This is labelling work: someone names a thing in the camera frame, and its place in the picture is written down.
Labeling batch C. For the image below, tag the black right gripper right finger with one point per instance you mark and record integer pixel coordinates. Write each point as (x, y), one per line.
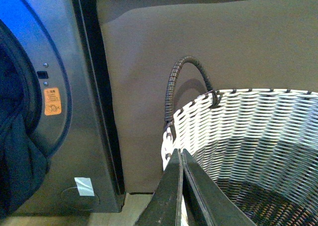
(205, 203)

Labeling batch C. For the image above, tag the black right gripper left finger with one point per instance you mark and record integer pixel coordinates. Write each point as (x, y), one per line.
(164, 208)

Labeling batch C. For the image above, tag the dark blue garment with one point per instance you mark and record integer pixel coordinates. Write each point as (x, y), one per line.
(22, 165)

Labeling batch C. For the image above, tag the grey front-load washing machine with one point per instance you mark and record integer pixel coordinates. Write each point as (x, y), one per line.
(50, 45)

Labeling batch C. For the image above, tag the white woven laundry basket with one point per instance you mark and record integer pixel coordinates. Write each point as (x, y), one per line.
(260, 146)

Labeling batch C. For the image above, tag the white tape strip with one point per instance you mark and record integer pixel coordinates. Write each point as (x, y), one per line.
(84, 186)

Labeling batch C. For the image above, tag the orange warning sticker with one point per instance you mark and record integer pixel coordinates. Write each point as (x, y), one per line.
(52, 99)

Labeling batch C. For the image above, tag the dark wrapped basket handle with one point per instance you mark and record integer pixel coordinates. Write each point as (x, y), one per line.
(171, 86)

